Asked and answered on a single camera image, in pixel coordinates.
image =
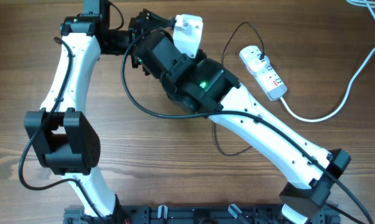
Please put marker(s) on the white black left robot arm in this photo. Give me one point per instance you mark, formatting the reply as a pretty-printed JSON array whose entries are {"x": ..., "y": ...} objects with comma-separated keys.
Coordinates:
[{"x": 59, "y": 132}]

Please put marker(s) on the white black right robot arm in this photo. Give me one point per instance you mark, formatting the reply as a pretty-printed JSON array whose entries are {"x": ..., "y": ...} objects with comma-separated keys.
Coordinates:
[{"x": 205, "y": 88}]

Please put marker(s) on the white USB charger plug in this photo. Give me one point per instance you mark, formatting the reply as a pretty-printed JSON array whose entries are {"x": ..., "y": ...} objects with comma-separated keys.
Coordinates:
[{"x": 252, "y": 59}]

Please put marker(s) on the white power extension strip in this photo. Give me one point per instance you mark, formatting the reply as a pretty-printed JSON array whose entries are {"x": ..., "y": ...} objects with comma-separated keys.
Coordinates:
[{"x": 271, "y": 84}]

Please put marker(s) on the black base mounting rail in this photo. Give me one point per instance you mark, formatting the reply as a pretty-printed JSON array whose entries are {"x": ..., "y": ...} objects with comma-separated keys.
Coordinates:
[{"x": 264, "y": 213}]

